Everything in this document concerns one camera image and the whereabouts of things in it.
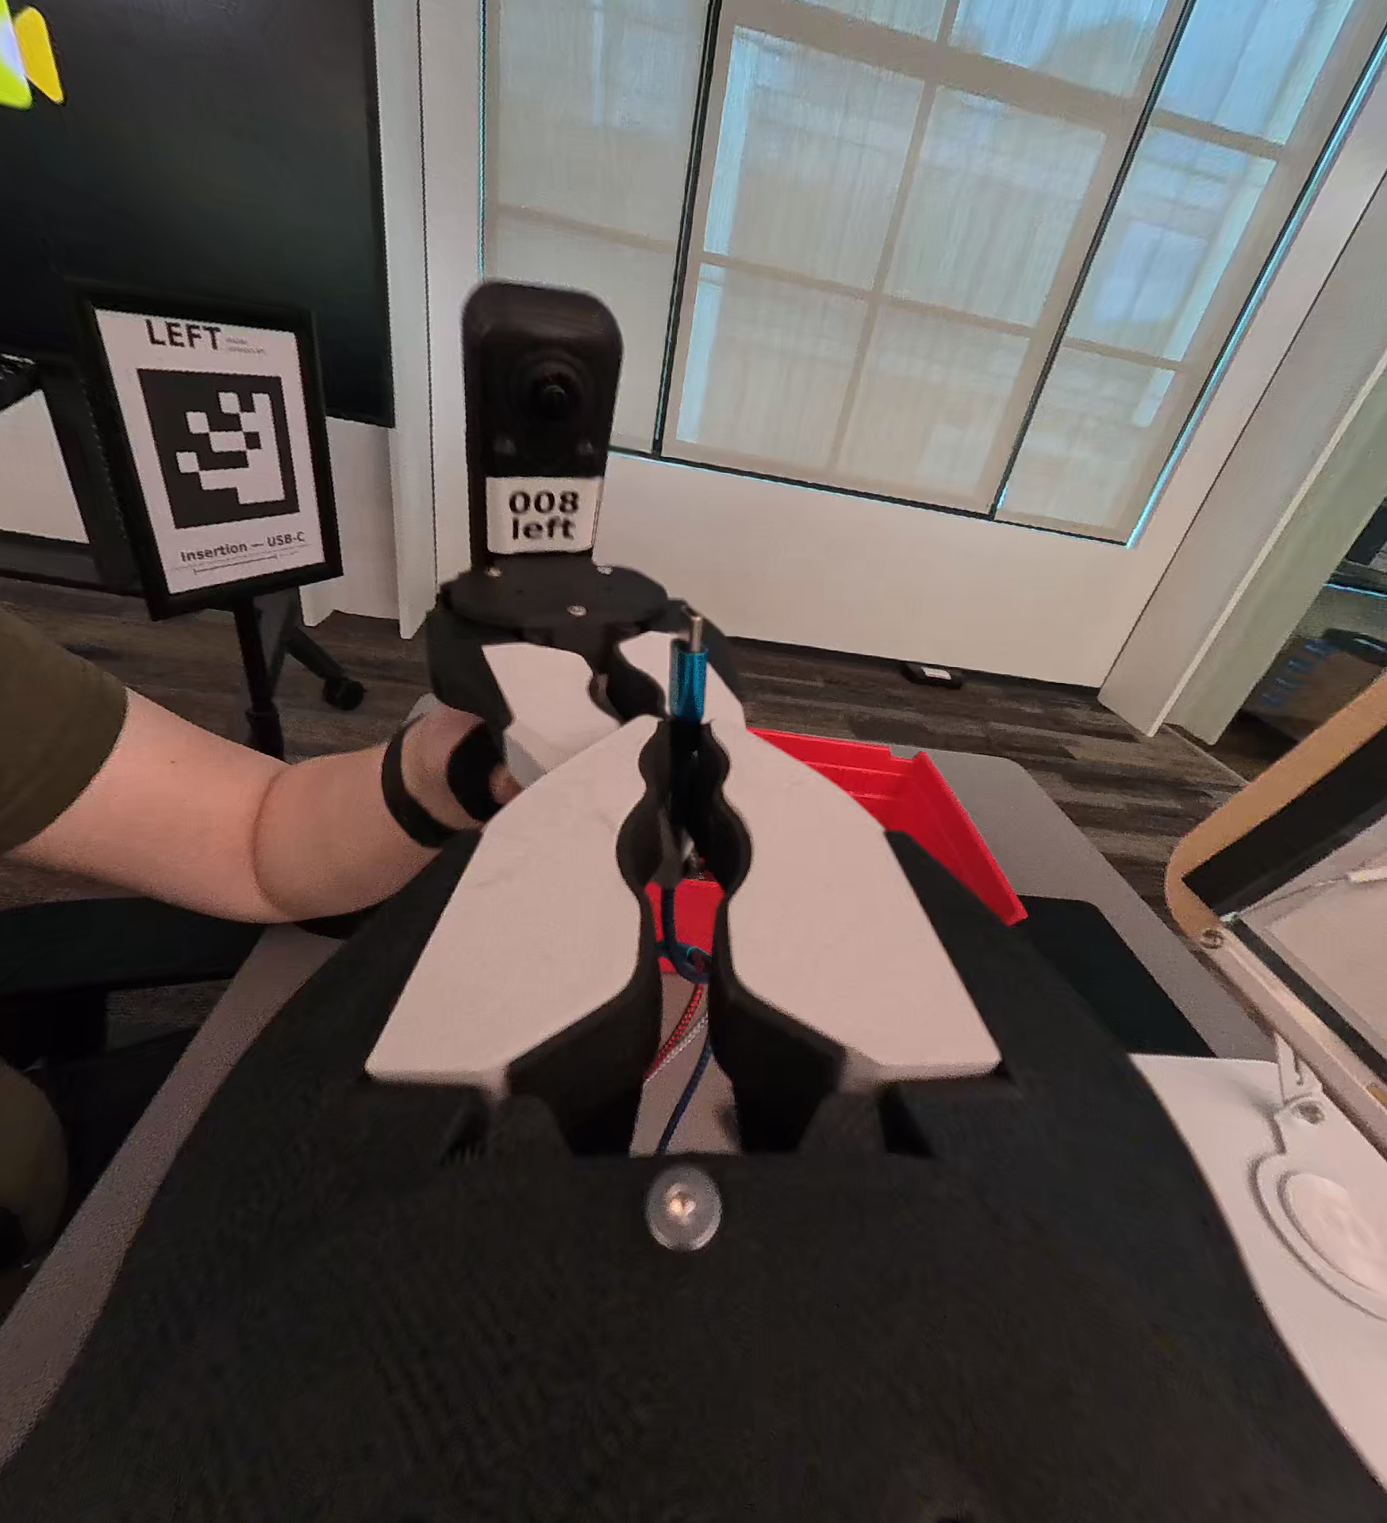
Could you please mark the large black wall screen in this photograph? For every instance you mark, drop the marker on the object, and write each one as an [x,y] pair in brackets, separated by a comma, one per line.
[169,179]

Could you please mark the person's left forearm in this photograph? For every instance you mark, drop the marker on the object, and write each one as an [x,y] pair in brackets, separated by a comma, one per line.
[193,821]

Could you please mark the red plastic bin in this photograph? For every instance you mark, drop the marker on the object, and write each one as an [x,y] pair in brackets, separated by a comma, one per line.
[942,832]

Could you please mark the black framed tag sign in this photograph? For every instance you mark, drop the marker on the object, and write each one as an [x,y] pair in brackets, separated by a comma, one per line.
[217,452]

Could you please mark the black desk mat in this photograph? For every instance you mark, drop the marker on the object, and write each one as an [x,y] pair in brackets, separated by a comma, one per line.
[1110,974]

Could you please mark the person's olive shirt torso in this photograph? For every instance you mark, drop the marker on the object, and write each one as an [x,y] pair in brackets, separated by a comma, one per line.
[3,714]

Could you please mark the black office chair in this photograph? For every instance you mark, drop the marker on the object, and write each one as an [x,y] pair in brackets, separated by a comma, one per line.
[110,950]

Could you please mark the small black floor device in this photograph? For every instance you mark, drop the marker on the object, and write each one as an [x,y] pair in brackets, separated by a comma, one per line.
[933,676]

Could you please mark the wood-edged panel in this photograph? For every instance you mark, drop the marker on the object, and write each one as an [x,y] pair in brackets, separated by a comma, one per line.
[1336,791]

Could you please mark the black sign stand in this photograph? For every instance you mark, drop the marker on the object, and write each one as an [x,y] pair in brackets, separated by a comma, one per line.
[259,677]

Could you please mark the black tablet stand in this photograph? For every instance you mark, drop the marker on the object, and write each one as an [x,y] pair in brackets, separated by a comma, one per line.
[3,380]

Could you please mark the white stand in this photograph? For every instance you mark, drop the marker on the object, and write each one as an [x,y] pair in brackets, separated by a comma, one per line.
[1217,1142]

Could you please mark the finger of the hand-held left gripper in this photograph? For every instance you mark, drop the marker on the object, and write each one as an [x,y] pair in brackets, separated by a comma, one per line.
[645,656]
[538,690]

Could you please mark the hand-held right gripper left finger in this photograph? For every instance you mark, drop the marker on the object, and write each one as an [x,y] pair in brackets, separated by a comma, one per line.
[503,939]

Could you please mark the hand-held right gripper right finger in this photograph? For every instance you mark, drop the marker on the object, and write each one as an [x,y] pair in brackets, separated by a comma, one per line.
[848,939]

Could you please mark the large gridded window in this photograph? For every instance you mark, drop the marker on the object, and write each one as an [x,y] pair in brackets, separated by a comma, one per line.
[883,238]

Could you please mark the person's left hand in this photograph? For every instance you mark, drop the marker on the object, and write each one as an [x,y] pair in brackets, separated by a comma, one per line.
[431,760]

